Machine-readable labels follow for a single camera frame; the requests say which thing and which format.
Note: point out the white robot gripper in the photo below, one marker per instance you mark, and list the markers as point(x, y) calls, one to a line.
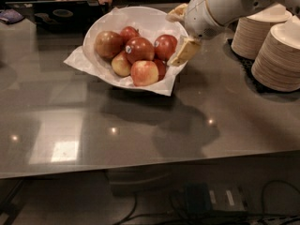
point(200, 18)

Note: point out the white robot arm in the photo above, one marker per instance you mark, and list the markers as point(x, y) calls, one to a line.
point(227, 11)

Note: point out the white bowl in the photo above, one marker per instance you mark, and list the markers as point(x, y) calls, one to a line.
point(140, 19)

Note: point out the hidden red apple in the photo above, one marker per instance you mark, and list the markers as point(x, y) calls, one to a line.
point(161, 69)

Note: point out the dark red apple with sticker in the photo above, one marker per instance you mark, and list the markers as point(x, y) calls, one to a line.
point(139, 48)

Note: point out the small red apple back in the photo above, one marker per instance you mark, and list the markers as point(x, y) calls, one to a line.
point(128, 33)

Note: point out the pink yellow front apple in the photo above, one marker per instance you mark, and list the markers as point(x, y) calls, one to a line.
point(144, 73)

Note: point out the yellow green apple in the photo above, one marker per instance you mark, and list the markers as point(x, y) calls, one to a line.
point(121, 65)

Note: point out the brownish red apple left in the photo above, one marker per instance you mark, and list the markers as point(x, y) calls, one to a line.
point(108, 44)

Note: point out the left stack paper plates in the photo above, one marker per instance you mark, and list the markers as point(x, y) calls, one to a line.
point(251, 31)

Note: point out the stack paper plates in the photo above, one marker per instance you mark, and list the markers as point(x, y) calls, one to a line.
point(288, 33)
point(251, 31)

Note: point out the black tray under plates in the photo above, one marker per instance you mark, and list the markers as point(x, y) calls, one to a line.
point(247, 66)

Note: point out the right stack paper plates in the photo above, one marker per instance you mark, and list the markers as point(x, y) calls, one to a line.
point(288, 33)

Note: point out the white paper liner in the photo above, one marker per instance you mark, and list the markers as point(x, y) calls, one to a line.
point(84, 63)

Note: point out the black laptop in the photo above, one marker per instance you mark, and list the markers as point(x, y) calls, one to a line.
point(61, 16)

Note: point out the blue box under table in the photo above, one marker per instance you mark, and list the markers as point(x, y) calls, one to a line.
point(215, 199)

